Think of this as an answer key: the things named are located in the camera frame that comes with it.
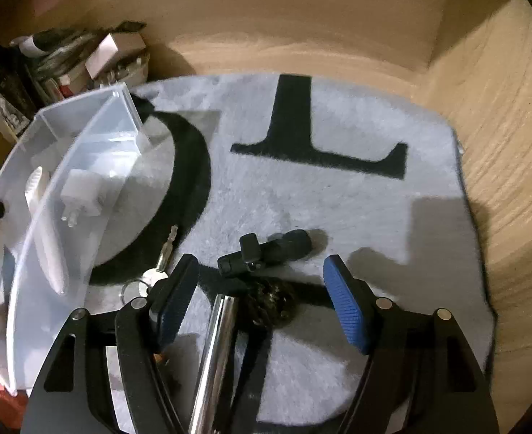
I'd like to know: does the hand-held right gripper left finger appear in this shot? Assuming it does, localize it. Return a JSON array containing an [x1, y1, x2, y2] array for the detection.
[[20, 254, 200, 434]]

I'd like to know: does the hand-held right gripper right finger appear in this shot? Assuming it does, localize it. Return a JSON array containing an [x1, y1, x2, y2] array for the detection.
[[323, 254, 501, 434]]

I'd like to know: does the silver key with ring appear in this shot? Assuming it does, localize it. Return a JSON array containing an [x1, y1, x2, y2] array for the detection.
[[120, 225, 180, 306]]

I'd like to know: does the shiny metal tube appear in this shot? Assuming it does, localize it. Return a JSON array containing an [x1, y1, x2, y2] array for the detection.
[[188, 293, 239, 434]]

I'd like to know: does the clear plastic organizer box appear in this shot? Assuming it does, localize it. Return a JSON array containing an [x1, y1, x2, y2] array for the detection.
[[0, 82, 153, 393]]

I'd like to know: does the black clip-on flashlight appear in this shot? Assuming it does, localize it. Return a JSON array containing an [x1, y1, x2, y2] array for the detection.
[[217, 229, 312, 278]]

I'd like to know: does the white toothbrush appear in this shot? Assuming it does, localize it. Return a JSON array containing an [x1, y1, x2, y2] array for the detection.
[[24, 166, 68, 294]]

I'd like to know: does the white power adapter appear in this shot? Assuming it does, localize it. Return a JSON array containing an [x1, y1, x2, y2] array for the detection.
[[61, 169, 106, 227]]

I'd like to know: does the grey rug with black letters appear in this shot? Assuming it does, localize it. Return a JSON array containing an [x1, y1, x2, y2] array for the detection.
[[82, 73, 497, 434]]

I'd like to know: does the pile of boxes and clutter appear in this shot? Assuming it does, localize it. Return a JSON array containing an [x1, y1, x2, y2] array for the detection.
[[0, 20, 151, 139]]

